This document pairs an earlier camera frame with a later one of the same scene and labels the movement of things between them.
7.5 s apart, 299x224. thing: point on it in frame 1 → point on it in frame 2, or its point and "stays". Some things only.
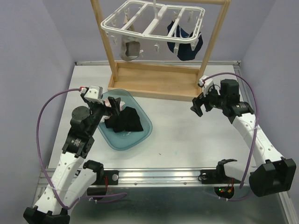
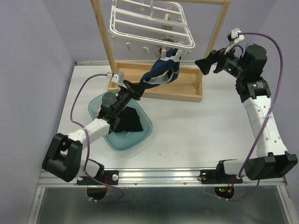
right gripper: x=197 y=103 → x=205 y=64
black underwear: x=127 y=120 stays
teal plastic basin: x=124 y=140 stays
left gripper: x=108 y=110 → x=135 y=90
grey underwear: x=131 y=45 → x=171 y=38
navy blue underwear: x=185 y=52 → x=165 y=70
